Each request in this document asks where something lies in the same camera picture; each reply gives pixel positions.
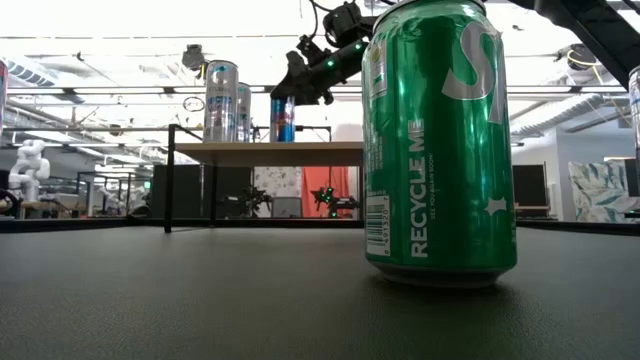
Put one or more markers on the grey box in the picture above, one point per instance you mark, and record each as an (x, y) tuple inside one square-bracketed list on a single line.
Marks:
[(287, 207)]

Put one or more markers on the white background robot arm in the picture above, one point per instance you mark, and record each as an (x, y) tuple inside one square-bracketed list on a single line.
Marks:
[(30, 165)]

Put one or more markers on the black table mat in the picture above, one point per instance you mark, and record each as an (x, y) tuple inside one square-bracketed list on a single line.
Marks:
[(200, 310)]

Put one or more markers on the black partition panel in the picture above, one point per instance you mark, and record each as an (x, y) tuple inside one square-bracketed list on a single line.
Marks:
[(190, 192)]

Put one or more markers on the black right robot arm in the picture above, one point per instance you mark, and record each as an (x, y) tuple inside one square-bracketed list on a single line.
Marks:
[(600, 30)]

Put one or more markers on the long ceiling light strip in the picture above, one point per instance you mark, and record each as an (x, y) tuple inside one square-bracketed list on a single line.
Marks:
[(125, 90)]

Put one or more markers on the wooden shelf with black legs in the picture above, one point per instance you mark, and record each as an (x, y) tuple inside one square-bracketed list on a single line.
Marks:
[(275, 154)]

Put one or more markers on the white floral panel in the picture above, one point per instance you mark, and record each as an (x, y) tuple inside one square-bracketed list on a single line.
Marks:
[(277, 181)]

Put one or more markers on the black corner post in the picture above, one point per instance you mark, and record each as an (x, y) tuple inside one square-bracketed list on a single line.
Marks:
[(170, 190)]

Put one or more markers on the blue silver Red Bull can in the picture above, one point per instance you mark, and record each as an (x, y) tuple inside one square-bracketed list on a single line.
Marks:
[(282, 125)]

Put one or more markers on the black metal workbench frame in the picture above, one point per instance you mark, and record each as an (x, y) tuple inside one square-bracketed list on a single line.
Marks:
[(90, 195)]

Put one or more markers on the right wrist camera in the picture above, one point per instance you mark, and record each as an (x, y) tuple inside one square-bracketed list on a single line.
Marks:
[(342, 22)]

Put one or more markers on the black ceiling fixture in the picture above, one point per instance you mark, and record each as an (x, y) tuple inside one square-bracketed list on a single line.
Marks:
[(580, 56), (193, 57)]

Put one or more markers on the black background monitor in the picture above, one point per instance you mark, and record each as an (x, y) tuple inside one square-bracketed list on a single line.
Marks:
[(530, 186)]

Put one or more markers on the orange fabric panel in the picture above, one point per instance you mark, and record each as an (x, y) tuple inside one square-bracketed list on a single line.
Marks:
[(320, 180)]

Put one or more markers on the leaf pattern curtain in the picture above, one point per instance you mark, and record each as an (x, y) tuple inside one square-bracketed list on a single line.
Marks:
[(600, 192)]

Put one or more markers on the silver ventilation duct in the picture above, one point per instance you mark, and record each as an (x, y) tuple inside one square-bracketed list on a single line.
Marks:
[(27, 70)]

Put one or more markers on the small white robot arm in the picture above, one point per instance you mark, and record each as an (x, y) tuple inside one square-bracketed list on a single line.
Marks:
[(112, 200)]

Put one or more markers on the background black robot arm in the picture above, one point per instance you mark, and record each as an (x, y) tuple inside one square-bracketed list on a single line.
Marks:
[(250, 200), (332, 202)]

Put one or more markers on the white Celsius can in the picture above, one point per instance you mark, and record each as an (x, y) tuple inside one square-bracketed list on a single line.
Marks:
[(244, 115), (220, 110)]

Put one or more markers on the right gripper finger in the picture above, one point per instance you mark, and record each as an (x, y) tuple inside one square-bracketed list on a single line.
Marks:
[(305, 90)]

